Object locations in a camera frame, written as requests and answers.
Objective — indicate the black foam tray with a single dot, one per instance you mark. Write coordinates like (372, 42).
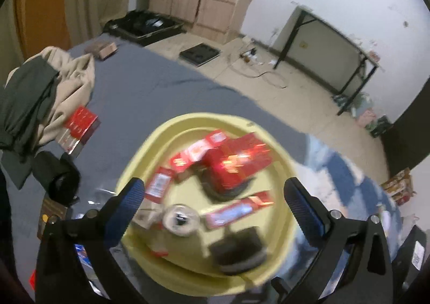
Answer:
(200, 54)

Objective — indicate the open black tool case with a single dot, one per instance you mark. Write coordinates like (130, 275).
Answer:
(144, 26)

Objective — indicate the brown flat package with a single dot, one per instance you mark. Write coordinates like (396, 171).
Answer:
(50, 215)

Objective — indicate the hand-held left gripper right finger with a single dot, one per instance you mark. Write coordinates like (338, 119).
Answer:
(304, 213)

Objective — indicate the blue white plaid blanket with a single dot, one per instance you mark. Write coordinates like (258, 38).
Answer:
(342, 183)

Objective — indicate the rolled black cloth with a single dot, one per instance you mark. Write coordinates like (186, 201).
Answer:
(57, 176)

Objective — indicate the beige garment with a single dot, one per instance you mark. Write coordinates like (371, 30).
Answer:
(72, 89)

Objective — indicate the dark brown door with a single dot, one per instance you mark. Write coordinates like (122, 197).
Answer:
(410, 136)

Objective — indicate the small dark red box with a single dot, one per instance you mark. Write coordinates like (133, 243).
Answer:
(159, 184)

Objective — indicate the pink printed bag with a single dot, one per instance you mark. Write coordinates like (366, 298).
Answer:
(368, 117)

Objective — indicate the small black sandwich cookie cushion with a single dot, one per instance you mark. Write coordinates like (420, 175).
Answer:
(238, 250)

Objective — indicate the red box with white label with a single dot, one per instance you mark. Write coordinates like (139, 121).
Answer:
(196, 152)

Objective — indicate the dark bulky object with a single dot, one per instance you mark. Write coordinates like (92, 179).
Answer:
(413, 257)

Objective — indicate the round grey tin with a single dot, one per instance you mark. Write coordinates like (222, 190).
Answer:
(181, 220)

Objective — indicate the red and white long carton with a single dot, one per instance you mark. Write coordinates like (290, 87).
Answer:
(235, 211)

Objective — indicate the yellow plastic basin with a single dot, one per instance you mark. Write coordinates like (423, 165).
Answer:
(181, 257)

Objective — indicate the black folding table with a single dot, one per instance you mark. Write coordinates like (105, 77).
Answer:
(336, 30)

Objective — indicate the red box with silver side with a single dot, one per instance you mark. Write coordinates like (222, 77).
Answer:
(79, 126)

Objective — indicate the orange wooden door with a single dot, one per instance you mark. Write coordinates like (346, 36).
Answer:
(43, 5)

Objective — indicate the shiny red gold box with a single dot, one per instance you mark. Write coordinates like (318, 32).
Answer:
(238, 159)

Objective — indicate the beige box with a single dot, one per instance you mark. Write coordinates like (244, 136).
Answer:
(147, 218)

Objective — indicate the large black sandwich cookie cushion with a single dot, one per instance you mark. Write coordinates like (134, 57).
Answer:
(228, 193)

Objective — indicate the printed cardboard product boxes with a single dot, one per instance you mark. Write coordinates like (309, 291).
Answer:
(398, 186)

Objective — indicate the blue red packaging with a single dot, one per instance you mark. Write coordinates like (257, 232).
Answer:
(84, 257)

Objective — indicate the dark green garment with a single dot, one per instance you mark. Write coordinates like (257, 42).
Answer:
(23, 109)

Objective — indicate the small brown box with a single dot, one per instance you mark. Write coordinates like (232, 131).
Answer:
(100, 50)

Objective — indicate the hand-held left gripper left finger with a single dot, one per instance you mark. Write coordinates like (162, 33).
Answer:
(126, 213)

